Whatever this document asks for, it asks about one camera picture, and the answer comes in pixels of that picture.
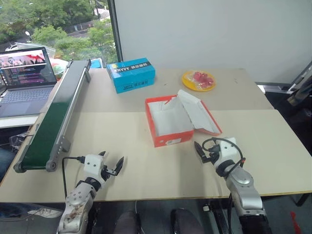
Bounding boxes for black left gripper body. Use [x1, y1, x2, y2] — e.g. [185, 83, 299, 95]
[100, 163, 116, 182]

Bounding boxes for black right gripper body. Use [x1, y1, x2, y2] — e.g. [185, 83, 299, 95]
[201, 152, 220, 165]

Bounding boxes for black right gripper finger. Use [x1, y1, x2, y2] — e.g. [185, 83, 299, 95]
[194, 140, 205, 159]

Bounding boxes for red cardboard box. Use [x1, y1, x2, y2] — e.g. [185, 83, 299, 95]
[144, 89, 223, 148]

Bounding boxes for green conveyor belt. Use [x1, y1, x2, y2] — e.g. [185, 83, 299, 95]
[13, 58, 92, 173]

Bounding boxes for blue cardboard box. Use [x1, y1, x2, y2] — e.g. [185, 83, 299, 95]
[106, 57, 156, 94]

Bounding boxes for white wrapping paper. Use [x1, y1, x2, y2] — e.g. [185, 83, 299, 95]
[148, 95, 194, 137]

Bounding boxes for dark rounded shape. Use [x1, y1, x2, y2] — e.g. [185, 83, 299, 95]
[170, 208, 205, 234]
[114, 209, 141, 234]

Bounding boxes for yellow round plate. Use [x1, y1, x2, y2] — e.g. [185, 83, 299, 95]
[181, 70, 216, 92]

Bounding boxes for red sweets in clear bag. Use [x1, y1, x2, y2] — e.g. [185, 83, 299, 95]
[187, 71, 215, 90]

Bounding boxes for white flat object under table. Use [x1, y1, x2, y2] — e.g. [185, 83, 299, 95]
[26, 208, 63, 219]

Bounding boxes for clear crumpled plastic bag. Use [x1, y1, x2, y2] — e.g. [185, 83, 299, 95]
[9, 135, 28, 151]

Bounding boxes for colourful plastic bag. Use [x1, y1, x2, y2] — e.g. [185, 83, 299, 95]
[49, 57, 71, 81]

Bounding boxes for dark equipment with grey bar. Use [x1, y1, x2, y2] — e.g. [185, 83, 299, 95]
[255, 60, 312, 157]

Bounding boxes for red plastic object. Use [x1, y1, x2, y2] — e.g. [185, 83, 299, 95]
[290, 211, 302, 234]

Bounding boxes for grey open laptop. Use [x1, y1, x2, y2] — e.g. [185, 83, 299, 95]
[0, 47, 58, 118]

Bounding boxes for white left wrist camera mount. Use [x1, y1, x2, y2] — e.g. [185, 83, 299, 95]
[83, 154, 105, 182]

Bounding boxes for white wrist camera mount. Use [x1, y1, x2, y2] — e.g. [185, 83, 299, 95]
[217, 136, 238, 159]
[83, 154, 105, 182]

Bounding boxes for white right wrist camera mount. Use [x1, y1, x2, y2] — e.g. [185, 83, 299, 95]
[217, 136, 238, 159]

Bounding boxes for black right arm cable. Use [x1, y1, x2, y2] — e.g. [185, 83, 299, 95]
[201, 137, 246, 171]

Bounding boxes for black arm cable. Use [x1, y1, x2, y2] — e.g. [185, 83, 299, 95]
[201, 137, 246, 171]
[61, 156, 85, 198]

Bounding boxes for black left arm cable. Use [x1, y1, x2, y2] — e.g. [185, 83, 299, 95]
[61, 156, 85, 198]

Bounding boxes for black window frame post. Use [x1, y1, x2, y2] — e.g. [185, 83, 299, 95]
[108, 0, 124, 63]

